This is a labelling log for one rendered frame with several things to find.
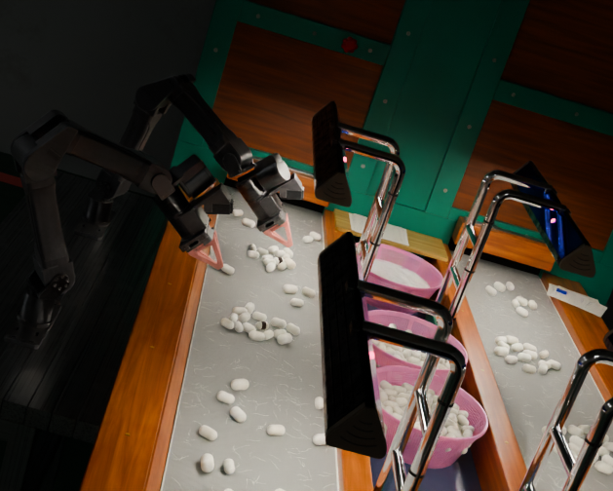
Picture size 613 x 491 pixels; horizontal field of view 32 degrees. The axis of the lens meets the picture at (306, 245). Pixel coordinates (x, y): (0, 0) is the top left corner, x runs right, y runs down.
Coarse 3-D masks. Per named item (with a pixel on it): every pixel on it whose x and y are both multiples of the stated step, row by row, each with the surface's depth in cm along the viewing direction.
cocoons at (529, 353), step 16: (496, 288) 300; (512, 288) 301; (528, 304) 295; (512, 336) 266; (496, 352) 257; (528, 352) 261; (544, 352) 264; (528, 368) 253; (544, 368) 254; (544, 432) 226; (576, 432) 230; (576, 448) 222; (608, 448) 228; (592, 464) 219; (608, 464) 222
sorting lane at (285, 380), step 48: (240, 240) 276; (240, 288) 248; (192, 336) 219; (240, 336) 226; (192, 384) 202; (288, 384) 213; (192, 432) 187; (240, 432) 192; (288, 432) 197; (192, 480) 174; (240, 480) 178; (288, 480) 182; (336, 480) 187
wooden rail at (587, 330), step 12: (552, 276) 318; (576, 288) 314; (552, 300) 305; (564, 312) 293; (576, 312) 295; (588, 312) 298; (564, 324) 290; (576, 324) 286; (588, 324) 289; (600, 324) 292; (576, 336) 280; (588, 336) 281; (600, 336) 284; (588, 348) 273; (600, 348) 276; (600, 372) 261; (612, 372) 263; (600, 384) 257; (612, 384) 257; (612, 396) 250
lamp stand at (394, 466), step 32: (352, 288) 169; (384, 288) 170; (352, 320) 158; (448, 320) 172; (448, 352) 157; (416, 384) 177; (448, 384) 159; (416, 416) 179; (384, 480) 183; (416, 480) 164
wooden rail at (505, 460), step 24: (432, 264) 304; (456, 336) 259; (480, 360) 246; (480, 384) 234; (504, 408) 227; (504, 432) 217; (480, 456) 218; (504, 456) 208; (480, 480) 214; (504, 480) 201
